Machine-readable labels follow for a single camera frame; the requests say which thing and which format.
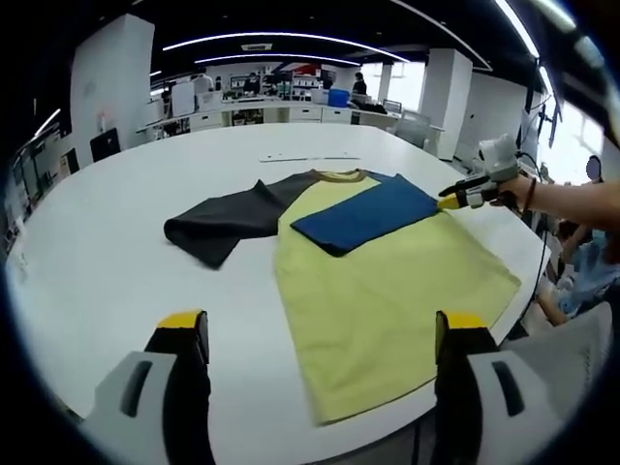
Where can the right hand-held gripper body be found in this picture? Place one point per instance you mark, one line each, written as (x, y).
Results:
(499, 157)

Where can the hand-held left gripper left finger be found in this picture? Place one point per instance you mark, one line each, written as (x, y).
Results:
(145, 387)

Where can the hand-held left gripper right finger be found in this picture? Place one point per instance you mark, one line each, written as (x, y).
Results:
(484, 387)

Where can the yellow blue grey garment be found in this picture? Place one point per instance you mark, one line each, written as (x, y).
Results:
(387, 300)

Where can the person's right hand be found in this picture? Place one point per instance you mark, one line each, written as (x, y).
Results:
(518, 186)

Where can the desk monitor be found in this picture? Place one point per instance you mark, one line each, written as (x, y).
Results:
(529, 128)

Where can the black monitor stand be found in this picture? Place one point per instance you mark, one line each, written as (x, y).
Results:
(552, 118)

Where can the pale mesh office chair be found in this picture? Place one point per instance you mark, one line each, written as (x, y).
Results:
(412, 128)

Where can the grey mesh chair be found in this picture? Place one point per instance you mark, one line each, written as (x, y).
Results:
(562, 368)

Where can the ceiling light strip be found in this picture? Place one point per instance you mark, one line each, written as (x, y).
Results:
(271, 55)
(290, 35)
(516, 21)

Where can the blue storage bin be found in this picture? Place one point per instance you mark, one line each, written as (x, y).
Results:
(339, 98)

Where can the white table cover strip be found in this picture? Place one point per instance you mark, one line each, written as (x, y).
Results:
(310, 157)

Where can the white counter cabinets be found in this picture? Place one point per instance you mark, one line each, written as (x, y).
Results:
(300, 115)

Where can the black chair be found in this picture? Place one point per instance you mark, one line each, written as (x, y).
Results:
(105, 144)
(71, 161)

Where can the ceiling air vent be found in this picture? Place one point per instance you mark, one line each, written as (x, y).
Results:
(257, 46)

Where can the white panel board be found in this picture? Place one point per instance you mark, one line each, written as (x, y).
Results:
(183, 99)

